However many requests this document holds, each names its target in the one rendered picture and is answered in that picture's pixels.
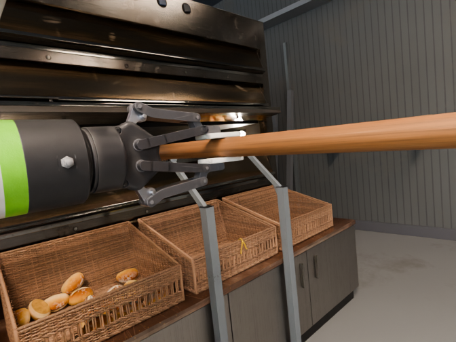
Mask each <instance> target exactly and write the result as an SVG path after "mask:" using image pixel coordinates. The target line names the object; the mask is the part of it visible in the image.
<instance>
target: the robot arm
mask: <svg viewBox="0 0 456 342"><path fill-rule="evenodd" d="M127 112H128V117H127V120H126V122H124V123H121V124H119V125H118V126H100V127H82V128H80V126H79V125H78V124H77V123H76V122H75V121H74V120H72V119H22V120H0V219H4V218H7V217H12V216H18V215H23V214H29V213H34V212H41V211H44V210H51V209H55V208H62V207H66V206H73V205H77V204H83V203H84V202H85V201H86V200H87V199H88V197H89V194H90V193H91V194H94V193H102V192H105V191H113V190H118V189H129V190H131V191H135V192H136V194H137V196H138V197H139V198H140V199H139V201H138V203H139V204H140V205H141V206H148V207H154V206H155V205H156V204H157V203H159V202H160V201H162V200H163V199H164V198H166V197H170V196H173V195H176V194H179V193H182V192H186V191H189V190H192V189H195V188H198V187H202V186H204V185H207V183H208V179H207V178H206V177H207V174H208V173H209V172H212V171H217V170H223V169H224V168H225V165H224V162H233V161H239V160H243V159H244V157H216V158H210V159H199V160H198V164H188V163H174V162H164V161H161V158H160V156H159V146H160V145H164V144H167V143H171V142H174V141H178V140H182V139H186V138H191V137H194V136H195V139H196V140H209V139H216V138H227V137H233V136H241V132H221V129H220V126H203V125H202V124H201V122H200V119H201V117H200V115H199V114H198V113H189V112H182V111H171V110H165V109H154V108H151V107H150V106H148V105H146V104H144V103H142V102H135V103H134V104H131V105H129V106H128V107H127ZM146 120H147V121H161V122H169V123H178V124H188V125H189V129H186V130H180V131H177V132H171V133H168V134H162V135H159V136H153V135H151V134H150V133H148V132H147V131H146V130H144V129H142V128H141V127H140V126H138V125H136V123H137V122H138V123H141V122H144V121H146ZM157 172H194V173H195V175H194V177H193V178H188V179H186V180H182V181H178V182H176V183H172V184H169V185H164V186H162V187H158V188H155V189H154V188H152V187H147V188H145V185H146V184H147V183H148V182H149V181H150V180H151V179H152V178H153V177H154V176H155V175H156V174H157Z"/></svg>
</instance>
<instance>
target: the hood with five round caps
mask: <svg viewBox="0 0 456 342"><path fill-rule="evenodd" d="M15 1H21V2H25V3H31V4H35V5H40V6H44V7H50V8H54V9H57V10H64V11H68V12H73V13H77V14H83V15H87V16H93V17H97V18H103V19H107V20H112V21H116V22H122V23H126V24H132V25H136V26H141V27H145V28H149V29H155V30H159V31H165V32H169V33H174V34H178V35H184V36H188V37H194V38H198V39H204V40H208V41H213V42H217V43H224V44H227V45H233V46H237V47H241V48H246V49H250V50H259V49H260V48H259V34H258V26H257V20H253V19H250V18H247V17H243V16H240V15H237V14H233V13H231V12H226V11H224V10H221V9H217V8H215V7H211V6H208V5H204V4H202V3H198V2H195V1H191V0H15Z"/></svg>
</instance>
